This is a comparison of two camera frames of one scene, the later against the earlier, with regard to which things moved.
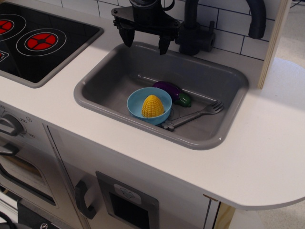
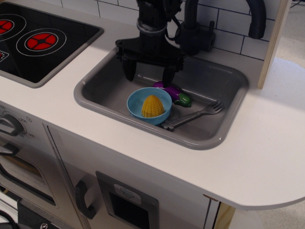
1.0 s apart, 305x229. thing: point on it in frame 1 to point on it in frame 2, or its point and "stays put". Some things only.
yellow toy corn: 152,107 stays put
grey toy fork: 170,124 stays put
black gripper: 147,16 to 154,48
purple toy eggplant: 177,97 stays put
